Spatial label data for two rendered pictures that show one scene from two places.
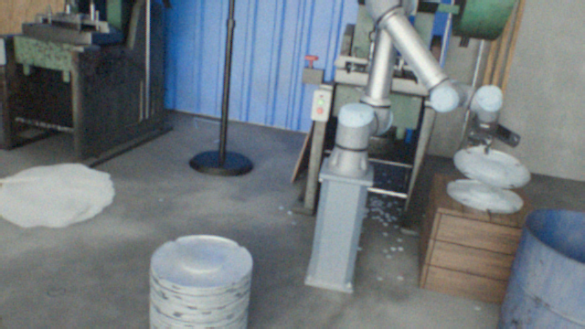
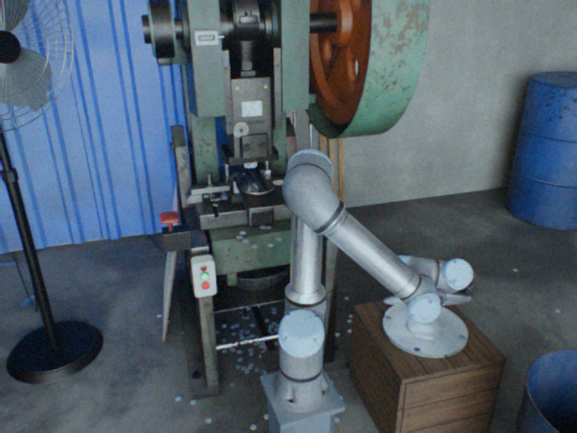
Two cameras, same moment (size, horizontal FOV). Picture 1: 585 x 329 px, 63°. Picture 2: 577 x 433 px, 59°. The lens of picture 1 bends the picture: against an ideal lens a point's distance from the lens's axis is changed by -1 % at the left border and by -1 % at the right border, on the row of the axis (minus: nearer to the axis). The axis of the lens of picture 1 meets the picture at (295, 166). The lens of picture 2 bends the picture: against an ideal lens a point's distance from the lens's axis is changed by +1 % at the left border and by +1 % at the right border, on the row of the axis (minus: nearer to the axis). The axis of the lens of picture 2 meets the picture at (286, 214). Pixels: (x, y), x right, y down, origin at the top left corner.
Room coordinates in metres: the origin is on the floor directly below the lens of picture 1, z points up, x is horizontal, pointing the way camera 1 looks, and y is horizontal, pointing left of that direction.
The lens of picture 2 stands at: (0.73, 0.31, 1.50)
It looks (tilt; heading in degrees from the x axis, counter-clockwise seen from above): 26 degrees down; 334
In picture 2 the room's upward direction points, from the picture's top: 1 degrees counter-clockwise
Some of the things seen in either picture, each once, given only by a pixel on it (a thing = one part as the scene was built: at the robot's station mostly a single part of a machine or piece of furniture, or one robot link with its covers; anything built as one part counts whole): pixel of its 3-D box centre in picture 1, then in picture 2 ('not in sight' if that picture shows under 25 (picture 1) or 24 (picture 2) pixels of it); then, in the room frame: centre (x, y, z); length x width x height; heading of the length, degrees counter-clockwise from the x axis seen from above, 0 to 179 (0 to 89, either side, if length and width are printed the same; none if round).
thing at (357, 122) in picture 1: (356, 124); (301, 341); (1.65, -0.19, 0.62); 0.13 x 0.12 x 0.14; 148
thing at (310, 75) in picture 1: (312, 87); (178, 251); (2.27, -0.03, 0.62); 0.10 x 0.06 x 0.20; 79
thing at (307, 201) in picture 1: (329, 108); (186, 242); (2.63, -0.15, 0.45); 0.92 x 0.12 x 0.90; 169
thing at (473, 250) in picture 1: (473, 236); (418, 367); (1.79, -0.76, 0.18); 0.40 x 0.38 x 0.35; 169
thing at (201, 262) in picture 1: (202, 260); not in sight; (1.22, 0.24, 0.26); 0.29 x 0.29 x 0.01
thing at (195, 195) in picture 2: (352, 57); (207, 186); (2.47, -0.22, 0.76); 0.17 x 0.06 x 0.10; 79
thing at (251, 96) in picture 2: not in sight; (250, 113); (2.40, -0.37, 1.04); 0.17 x 0.15 x 0.30; 169
